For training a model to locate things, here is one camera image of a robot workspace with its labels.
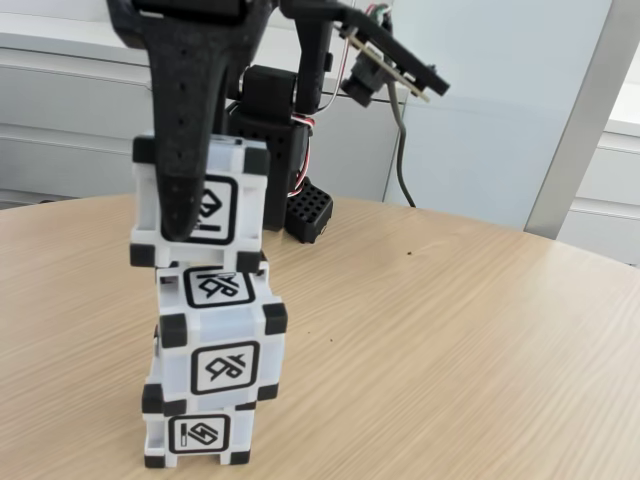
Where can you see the white cube zigzag symbol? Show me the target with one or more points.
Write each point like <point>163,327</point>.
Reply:
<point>200,435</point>

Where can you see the grey metal post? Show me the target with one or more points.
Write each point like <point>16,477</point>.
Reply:
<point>582,125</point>

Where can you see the long white cabinet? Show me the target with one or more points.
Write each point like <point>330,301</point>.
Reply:
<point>60,125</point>

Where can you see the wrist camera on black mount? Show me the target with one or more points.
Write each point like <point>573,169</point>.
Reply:
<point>367,80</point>

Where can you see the small white cabinet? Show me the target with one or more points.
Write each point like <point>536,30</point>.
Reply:
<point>615,200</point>

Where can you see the white cube hexagon spiral symbol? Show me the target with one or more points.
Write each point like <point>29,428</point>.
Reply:
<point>222,210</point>

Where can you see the white cube crossed lines symbol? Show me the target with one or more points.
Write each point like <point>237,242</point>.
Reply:
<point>225,367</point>

